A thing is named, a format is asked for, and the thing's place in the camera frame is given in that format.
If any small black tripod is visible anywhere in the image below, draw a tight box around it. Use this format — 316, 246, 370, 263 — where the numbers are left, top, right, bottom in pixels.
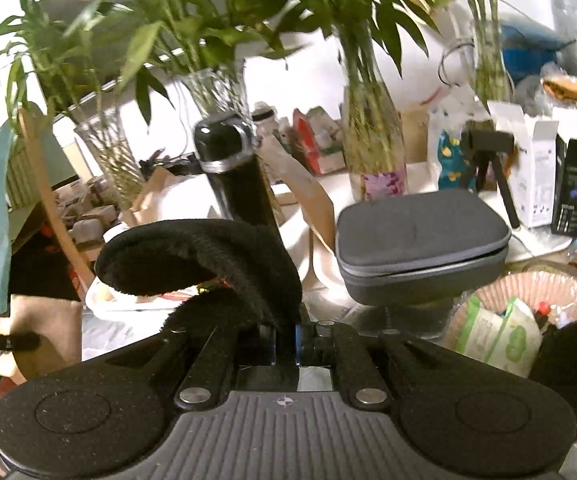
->
460, 127, 521, 230

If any black plush pad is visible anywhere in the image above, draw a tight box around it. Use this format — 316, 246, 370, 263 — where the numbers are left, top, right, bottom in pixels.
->
530, 319, 577, 442

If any crumpled brown paper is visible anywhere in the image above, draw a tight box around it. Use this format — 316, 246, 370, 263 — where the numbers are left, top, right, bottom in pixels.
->
118, 166, 185, 227

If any black thermos bottle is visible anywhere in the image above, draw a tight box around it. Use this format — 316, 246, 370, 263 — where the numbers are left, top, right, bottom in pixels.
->
192, 112, 283, 235

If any glass vase with bamboo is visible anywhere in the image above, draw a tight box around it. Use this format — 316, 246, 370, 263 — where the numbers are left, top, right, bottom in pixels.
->
449, 0, 549, 107
0, 0, 164, 207
118, 0, 309, 128

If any brown paper bag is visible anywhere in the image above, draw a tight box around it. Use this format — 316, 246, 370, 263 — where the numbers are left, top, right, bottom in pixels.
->
256, 135, 338, 262

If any wooden chair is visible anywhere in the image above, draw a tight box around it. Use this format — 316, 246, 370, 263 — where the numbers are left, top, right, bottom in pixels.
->
6, 102, 99, 301

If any white carton box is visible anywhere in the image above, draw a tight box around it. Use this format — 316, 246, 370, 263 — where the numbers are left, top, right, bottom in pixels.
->
487, 100, 560, 229

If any woven round plate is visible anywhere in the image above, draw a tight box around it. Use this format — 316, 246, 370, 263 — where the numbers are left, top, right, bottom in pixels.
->
446, 269, 577, 441

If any red white carton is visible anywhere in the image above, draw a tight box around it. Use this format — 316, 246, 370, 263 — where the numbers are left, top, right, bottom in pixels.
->
293, 106, 345, 175

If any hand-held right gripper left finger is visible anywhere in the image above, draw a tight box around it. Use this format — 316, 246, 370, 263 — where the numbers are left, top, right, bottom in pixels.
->
103, 322, 275, 408

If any black plush earmuff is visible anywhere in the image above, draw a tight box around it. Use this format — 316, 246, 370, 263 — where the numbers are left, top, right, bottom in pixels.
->
95, 219, 303, 335

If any green white wipe packet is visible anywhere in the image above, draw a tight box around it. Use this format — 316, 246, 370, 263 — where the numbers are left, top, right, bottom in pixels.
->
489, 297, 543, 377
455, 294, 507, 368

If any tall black box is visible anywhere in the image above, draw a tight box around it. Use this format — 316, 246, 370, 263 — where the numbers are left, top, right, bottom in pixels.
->
550, 137, 577, 237

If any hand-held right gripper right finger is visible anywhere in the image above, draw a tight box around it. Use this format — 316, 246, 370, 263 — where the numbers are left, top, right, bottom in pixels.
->
296, 320, 464, 409

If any blue patterned bag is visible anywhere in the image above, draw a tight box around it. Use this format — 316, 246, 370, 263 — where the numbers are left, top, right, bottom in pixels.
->
437, 129, 475, 192

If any bamboo vase with purple label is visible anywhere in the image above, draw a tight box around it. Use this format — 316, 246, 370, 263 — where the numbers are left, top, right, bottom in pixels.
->
288, 0, 449, 202

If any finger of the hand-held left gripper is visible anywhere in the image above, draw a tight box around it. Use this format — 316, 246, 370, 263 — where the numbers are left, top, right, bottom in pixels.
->
0, 332, 40, 357

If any grey zip case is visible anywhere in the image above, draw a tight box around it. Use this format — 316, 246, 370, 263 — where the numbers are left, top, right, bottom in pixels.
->
335, 189, 513, 307

